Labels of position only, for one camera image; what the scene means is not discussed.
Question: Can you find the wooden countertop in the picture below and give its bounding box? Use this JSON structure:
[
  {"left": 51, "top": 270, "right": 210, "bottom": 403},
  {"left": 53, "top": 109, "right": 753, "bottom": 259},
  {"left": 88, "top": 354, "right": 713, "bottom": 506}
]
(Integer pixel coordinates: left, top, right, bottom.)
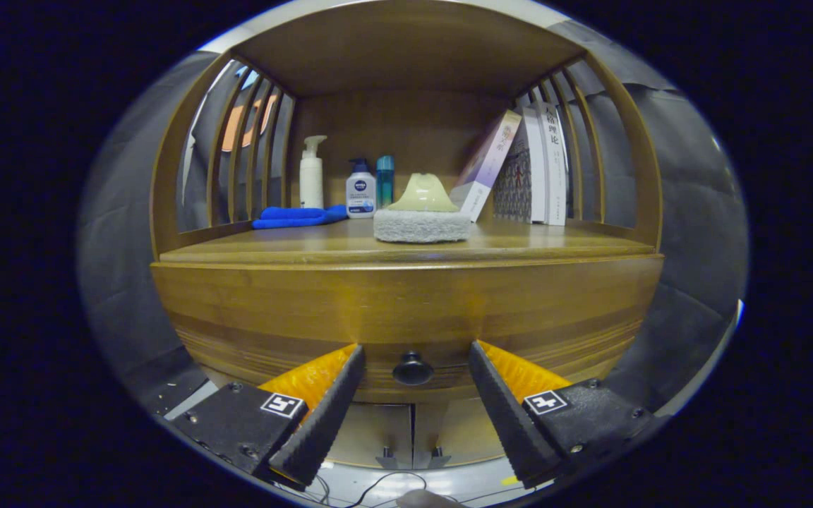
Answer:
[{"left": 159, "top": 217, "right": 658, "bottom": 265}]

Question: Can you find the floor cable tangle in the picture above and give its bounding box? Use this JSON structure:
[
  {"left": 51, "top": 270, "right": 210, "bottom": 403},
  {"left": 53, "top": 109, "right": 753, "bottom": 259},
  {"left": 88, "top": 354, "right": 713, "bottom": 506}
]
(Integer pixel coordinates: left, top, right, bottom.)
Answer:
[{"left": 308, "top": 469, "right": 492, "bottom": 508}]

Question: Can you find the wooden drawer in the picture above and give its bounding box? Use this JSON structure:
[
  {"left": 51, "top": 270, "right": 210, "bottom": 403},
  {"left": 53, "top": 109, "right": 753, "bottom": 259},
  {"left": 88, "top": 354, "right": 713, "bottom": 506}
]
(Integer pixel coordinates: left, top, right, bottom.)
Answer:
[{"left": 151, "top": 255, "right": 665, "bottom": 404}]

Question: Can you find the white lotion bottle blue cap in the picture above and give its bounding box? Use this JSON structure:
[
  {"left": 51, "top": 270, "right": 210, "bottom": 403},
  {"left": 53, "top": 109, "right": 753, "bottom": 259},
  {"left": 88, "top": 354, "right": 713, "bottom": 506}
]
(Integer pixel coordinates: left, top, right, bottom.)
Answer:
[{"left": 346, "top": 158, "right": 377, "bottom": 219}]

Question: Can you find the blue folded cloth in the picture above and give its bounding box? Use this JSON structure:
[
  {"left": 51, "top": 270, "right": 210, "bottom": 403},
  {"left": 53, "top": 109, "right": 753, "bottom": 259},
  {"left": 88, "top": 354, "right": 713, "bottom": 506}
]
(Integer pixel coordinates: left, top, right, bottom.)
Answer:
[{"left": 252, "top": 205, "right": 349, "bottom": 230}]

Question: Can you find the patterned cover book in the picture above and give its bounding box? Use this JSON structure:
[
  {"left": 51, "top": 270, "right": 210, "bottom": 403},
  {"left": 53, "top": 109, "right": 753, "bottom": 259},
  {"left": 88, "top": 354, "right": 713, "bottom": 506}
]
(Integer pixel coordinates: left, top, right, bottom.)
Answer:
[{"left": 493, "top": 106, "right": 547, "bottom": 224}]

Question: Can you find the wooden cabinet door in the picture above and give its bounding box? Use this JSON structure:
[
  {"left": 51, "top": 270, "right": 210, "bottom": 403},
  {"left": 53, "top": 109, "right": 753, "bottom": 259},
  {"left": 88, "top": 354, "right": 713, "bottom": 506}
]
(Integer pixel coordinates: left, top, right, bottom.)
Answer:
[
  {"left": 325, "top": 404, "right": 414, "bottom": 468},
  {"left": 415, "top": 399, "right": 513, "bottom": 466}
]

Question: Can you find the white spine book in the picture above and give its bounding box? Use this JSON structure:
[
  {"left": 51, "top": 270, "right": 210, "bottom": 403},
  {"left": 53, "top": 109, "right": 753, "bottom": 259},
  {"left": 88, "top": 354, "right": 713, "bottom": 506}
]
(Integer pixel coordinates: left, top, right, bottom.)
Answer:
[{"left": 539, "top": 101, "right": 570, "bottom": 226}]

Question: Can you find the wooden cabinet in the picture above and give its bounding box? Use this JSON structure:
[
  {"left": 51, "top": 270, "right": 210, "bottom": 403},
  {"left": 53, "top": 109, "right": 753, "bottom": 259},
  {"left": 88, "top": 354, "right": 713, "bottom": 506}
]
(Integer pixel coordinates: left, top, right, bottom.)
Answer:
[{"left": 151, "top": 0, "right": 665, "bottom": 470}]

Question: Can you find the white pump bottle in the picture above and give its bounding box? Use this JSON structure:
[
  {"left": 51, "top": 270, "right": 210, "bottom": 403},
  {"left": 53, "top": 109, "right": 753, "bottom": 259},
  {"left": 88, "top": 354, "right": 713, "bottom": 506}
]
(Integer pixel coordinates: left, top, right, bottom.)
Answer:
[{"left": 299, "top": 135, "right": 327, "bottom": 210}]

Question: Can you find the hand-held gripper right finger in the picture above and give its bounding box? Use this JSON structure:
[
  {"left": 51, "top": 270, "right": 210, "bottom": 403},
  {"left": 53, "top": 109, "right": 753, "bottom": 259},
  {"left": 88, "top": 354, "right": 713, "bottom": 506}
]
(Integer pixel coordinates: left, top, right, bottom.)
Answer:
[{"left": 469, "top": 341, "right": 661, "bottom": 489}]

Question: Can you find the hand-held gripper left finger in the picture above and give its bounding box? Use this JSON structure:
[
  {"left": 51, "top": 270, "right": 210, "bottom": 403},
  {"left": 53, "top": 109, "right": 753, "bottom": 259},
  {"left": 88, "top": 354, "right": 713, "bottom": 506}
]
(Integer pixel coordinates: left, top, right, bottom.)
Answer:
[{"left": 170, "top": 344, "right": 366, "bottom": 490}]

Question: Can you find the purple cover book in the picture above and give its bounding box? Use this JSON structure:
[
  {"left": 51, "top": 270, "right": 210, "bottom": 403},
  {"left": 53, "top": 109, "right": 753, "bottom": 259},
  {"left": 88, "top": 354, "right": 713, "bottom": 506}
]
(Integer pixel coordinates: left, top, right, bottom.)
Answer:
[{"left": 449, "top": 109, "right": 522, "bottom": 223}]

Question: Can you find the teal slim bottle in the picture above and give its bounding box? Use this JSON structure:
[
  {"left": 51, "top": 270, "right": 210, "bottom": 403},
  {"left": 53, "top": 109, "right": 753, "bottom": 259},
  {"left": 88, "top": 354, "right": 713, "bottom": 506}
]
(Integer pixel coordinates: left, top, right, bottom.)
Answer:
[{"left": 376, "top": 155, "right": 395, "bottom": 210}]

